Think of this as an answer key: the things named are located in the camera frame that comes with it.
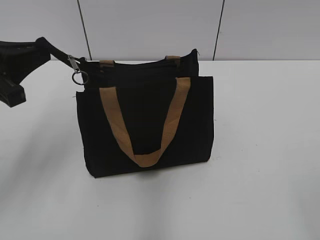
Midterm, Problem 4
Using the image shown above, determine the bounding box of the tan rear bag handle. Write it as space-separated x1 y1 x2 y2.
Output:
99 55 181 68

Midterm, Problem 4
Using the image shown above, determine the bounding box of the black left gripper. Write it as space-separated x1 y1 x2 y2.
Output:
0 37 78 108

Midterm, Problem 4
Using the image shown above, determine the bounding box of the tan bag handle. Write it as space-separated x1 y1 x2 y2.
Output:
99 77 191 168
99 55 181 68

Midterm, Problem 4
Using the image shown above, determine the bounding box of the black canvas tote bag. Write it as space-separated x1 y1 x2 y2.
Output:
76 49 214 178

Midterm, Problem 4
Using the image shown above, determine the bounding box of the tan front bag handle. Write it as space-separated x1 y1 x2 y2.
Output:
99 77 191 168

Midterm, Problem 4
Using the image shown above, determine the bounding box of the silver zipper pull with ring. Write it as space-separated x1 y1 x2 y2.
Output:
67 55 83 86

